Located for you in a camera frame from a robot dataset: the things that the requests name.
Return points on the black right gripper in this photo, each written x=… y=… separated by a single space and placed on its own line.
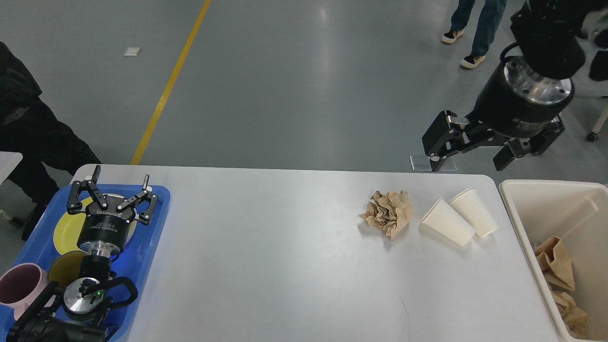
x=516 y=102

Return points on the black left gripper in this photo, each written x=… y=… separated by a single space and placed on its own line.
x=107 y=218

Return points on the yellow plastic plate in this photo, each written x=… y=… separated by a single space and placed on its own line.
x=68 y=229

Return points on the dark green mug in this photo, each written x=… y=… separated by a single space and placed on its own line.
x=66 y=268

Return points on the white paper cup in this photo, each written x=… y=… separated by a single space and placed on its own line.
x=443 y=219

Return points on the brown paper top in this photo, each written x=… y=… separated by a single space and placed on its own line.
x=390 y=212

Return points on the pink ribbed mug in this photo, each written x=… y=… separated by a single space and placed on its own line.
x=21 y=285

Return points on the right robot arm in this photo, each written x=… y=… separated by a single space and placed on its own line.
x=546 y=33

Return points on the right floor socket plate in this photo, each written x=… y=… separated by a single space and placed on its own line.
x=447 y=164

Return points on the floor socket plate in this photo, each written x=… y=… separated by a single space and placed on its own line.
x=447 y=164
x=420 y=163

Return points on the blue plastic tray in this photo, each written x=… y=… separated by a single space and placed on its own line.
x=142 y=266

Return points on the white cup behind gripper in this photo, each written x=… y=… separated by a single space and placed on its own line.
x=474 y=210

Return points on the left floor socket plate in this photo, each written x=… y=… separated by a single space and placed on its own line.
x=420 y=163

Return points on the person in dark clothes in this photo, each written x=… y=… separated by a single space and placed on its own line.
x=28 y=126

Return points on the white side table corner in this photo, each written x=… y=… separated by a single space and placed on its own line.
x=8 y=162

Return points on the beige plastic bin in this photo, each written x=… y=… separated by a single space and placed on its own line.
x=577 y=213

